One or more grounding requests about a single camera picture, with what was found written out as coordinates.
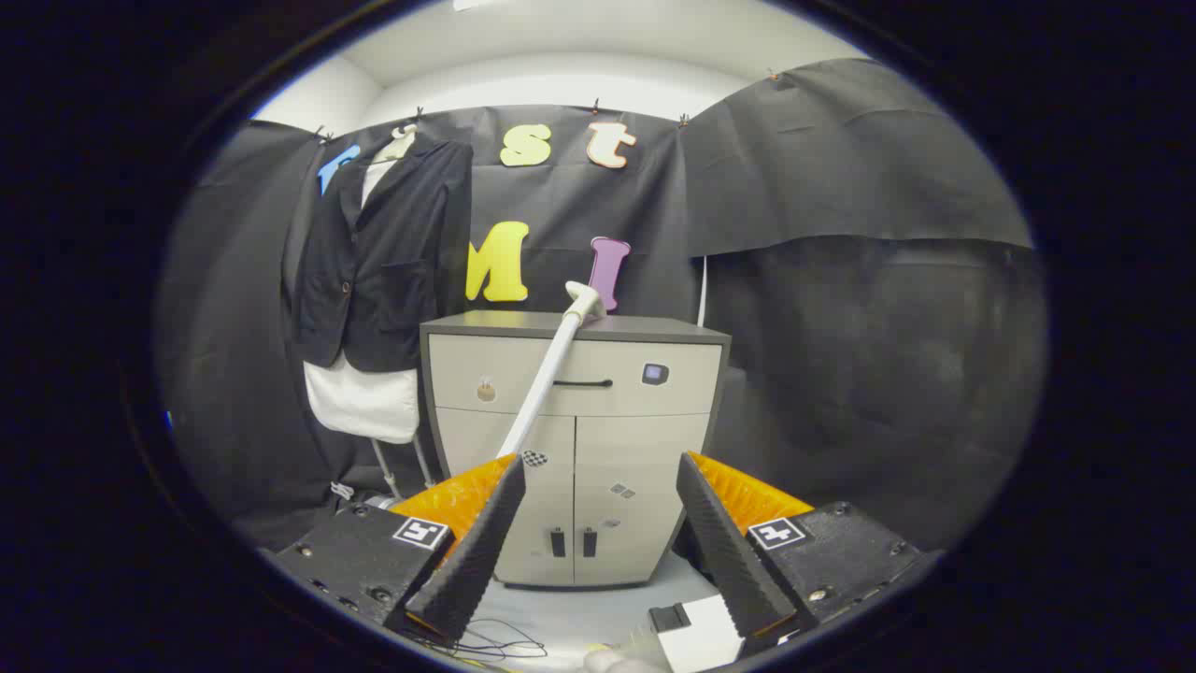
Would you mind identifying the white garment steamer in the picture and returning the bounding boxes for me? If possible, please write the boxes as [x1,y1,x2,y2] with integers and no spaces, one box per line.
[495,280,606,461]

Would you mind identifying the grey metal stand legs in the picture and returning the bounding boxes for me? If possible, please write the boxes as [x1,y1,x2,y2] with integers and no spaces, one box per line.
[371,437,437,499]

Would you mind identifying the thin black floor cables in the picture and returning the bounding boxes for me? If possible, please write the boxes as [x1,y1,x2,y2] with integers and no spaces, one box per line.
[409,617,549,663]

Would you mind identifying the white and black box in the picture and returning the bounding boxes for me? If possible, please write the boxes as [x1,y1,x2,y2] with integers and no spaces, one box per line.
[648,594,748,673]

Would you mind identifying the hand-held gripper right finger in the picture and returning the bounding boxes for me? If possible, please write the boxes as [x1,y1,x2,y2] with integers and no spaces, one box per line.
[676,451,940,648]

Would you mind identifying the black jacket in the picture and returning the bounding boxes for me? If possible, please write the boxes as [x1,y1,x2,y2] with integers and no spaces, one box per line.
[285,136,475,373]

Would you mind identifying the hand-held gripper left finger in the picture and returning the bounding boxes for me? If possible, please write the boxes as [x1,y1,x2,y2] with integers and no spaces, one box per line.
[264,454,527,644]

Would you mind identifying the beige cabinet with grey top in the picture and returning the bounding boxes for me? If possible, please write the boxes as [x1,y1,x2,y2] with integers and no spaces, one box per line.
[420,311,733,589]

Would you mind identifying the black backdrop cloth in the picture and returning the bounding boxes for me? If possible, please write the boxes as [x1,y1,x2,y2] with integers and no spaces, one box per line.
[157,58,1049,554]

